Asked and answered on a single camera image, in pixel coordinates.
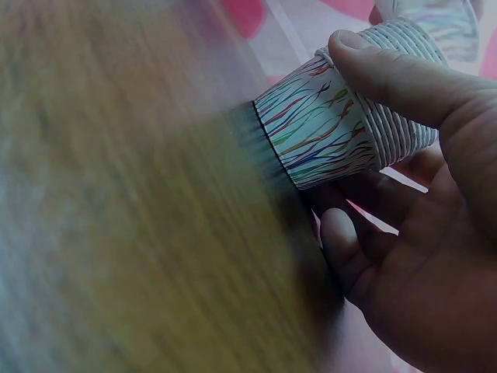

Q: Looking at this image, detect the striped paper cup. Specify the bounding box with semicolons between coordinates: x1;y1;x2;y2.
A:
371;0;483;65

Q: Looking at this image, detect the stack of striped paper cups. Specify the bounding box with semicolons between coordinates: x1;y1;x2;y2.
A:
252;23;448;191

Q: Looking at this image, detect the person's right hand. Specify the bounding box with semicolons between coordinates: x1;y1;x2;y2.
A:
319;29;497;373

